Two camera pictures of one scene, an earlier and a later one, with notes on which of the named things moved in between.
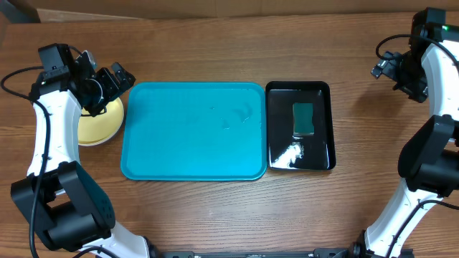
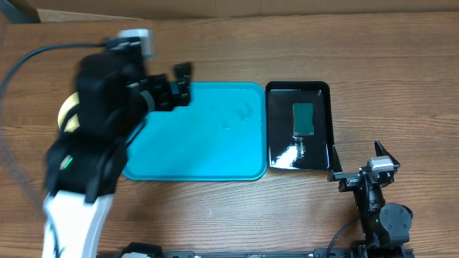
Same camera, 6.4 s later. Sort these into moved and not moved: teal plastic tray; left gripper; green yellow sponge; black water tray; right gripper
Moved: right gripper; left gripper
Not moved: green yellow sponge; black water tray; teal plastic tray
